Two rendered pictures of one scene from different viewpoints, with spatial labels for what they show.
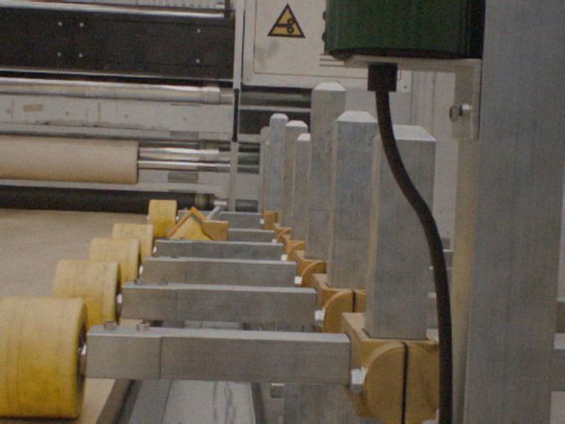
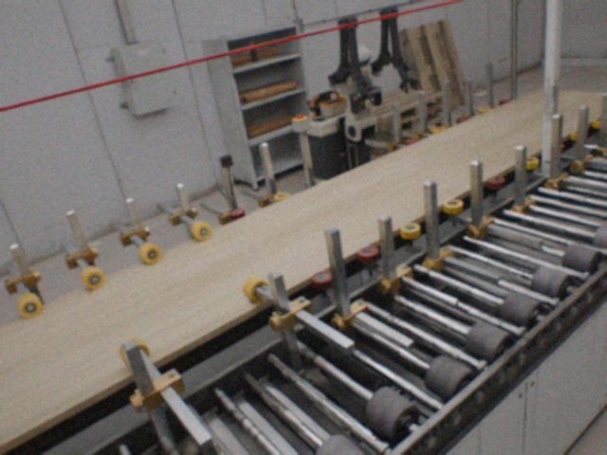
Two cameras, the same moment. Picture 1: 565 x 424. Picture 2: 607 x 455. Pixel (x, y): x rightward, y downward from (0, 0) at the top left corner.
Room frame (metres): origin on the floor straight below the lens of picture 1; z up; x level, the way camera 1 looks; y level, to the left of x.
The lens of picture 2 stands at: (1.34, 2.21, 1.86)
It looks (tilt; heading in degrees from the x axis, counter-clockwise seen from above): 25 degrees down; 240
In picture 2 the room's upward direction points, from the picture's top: 10 degrees counter-clockwise
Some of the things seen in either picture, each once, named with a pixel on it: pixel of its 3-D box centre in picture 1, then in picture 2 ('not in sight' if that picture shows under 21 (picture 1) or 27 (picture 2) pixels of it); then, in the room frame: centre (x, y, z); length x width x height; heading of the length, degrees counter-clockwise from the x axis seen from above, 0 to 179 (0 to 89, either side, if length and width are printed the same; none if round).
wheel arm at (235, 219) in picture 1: (279, 220); not in sight; (2.22, 0.00, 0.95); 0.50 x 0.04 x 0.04; 93
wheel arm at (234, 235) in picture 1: (337, 242); not in sight; (1.72, -0.09, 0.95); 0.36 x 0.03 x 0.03; 93
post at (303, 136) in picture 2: not in sight; (308, 168); (-0.08, -0.12, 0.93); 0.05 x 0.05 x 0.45; 3
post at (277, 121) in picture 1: (274, 230); not in sight; (2.18, 0.02, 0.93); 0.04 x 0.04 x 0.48; 3
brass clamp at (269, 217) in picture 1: (274, 221); not in sight; (2.20, 0.02, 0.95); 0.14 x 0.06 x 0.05; 3
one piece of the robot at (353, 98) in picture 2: not in sight; (364, 97); (-1.24, -0.98, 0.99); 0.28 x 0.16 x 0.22; 3
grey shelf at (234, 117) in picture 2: not in sight; (265, 106); (-1.18, -2.60, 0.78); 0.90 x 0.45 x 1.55; 3
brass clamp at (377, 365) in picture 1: (387, 365); (183, 215); (0.70, -0.07, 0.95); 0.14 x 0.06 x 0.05; 3
